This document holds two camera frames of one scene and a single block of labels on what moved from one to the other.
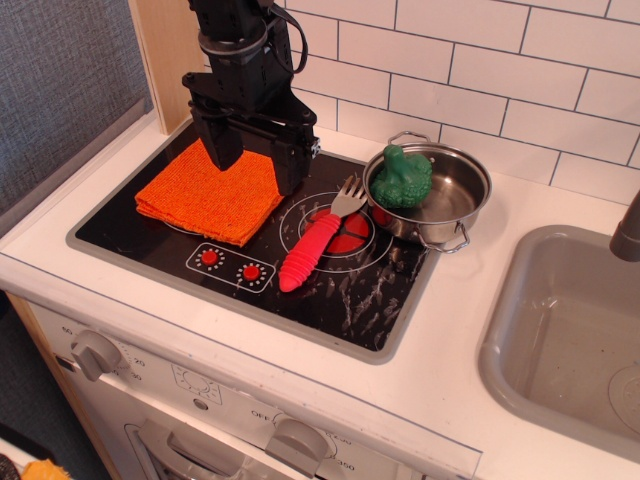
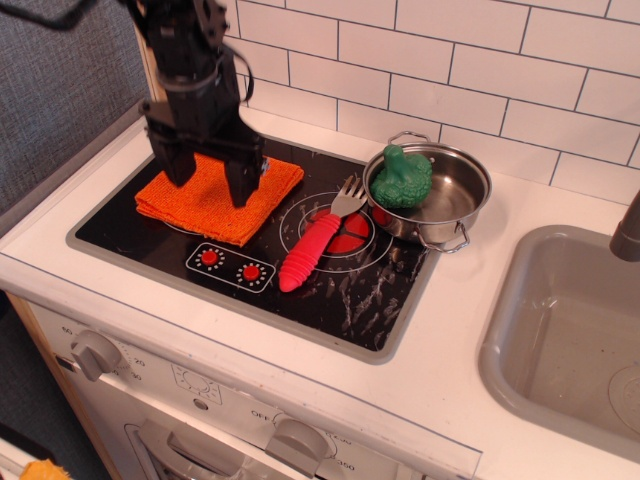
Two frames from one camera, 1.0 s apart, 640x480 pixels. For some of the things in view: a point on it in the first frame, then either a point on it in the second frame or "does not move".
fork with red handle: [301, 261] does not move
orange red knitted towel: [189, 189] does not move
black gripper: [249, 77] -> [201, 113]
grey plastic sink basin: [561, 345] does not move
